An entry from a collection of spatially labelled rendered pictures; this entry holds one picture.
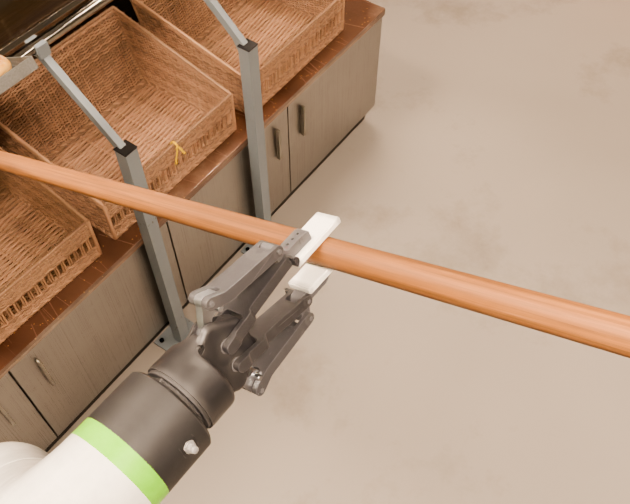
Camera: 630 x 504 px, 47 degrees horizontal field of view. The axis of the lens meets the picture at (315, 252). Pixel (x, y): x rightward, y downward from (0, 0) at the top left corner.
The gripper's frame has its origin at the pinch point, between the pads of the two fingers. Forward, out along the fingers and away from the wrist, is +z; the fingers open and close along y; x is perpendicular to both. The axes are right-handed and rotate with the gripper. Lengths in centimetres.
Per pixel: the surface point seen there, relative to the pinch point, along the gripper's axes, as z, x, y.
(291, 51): 117, -125, 50
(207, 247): 62, -137, 92
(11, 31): 51, -158, 7
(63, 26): 46, -117, 2
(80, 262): 20, -127, 58
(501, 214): 156, -85, 142
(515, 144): 193, -98, 137
